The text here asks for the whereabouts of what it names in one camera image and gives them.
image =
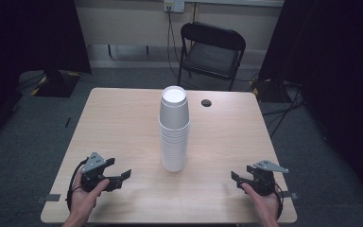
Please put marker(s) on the stack of white paper cups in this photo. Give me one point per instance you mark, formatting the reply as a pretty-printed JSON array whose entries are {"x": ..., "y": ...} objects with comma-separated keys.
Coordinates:
[{"x": 174, "y": 138}]

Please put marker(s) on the black folding chair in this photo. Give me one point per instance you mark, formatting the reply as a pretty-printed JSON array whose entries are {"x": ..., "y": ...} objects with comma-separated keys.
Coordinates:
[{"x": 211, "y": 56}]

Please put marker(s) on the person's left hand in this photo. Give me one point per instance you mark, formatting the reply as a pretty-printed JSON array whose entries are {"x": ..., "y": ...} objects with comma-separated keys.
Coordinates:
[{"x": 82, "y": 201}]

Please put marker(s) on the person's right hand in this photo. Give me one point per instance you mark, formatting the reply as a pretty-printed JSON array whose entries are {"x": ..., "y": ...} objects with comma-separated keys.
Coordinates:
[{"x": 266, "y": 206}]

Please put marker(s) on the dark curtain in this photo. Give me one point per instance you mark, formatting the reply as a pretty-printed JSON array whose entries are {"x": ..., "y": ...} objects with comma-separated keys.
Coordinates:
[
  {"x": 28, "y": 38},
  {"x": 334, "y": 63}
]

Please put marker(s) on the grey tape strip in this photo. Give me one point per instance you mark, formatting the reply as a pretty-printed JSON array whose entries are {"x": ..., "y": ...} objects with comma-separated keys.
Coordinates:
[
  {"x": 52, "y": 198},
  {"x": 291, "y": 195}
]

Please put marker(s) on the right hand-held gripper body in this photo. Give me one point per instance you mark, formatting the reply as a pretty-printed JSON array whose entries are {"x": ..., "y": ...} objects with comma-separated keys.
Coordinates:
[{"x": 264, "y": 181}]

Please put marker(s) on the white wall socket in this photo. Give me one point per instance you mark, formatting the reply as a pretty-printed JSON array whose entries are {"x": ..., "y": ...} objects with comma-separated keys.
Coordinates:
[{"x": 174, "y": 5}]

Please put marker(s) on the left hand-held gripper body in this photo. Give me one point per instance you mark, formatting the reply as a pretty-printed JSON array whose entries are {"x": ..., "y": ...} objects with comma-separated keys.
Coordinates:
[{"x": 93, "y": 162}]

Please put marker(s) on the black stand base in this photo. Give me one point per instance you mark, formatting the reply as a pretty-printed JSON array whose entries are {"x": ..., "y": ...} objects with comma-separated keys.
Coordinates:
[{"x": 56, "y": 84}]

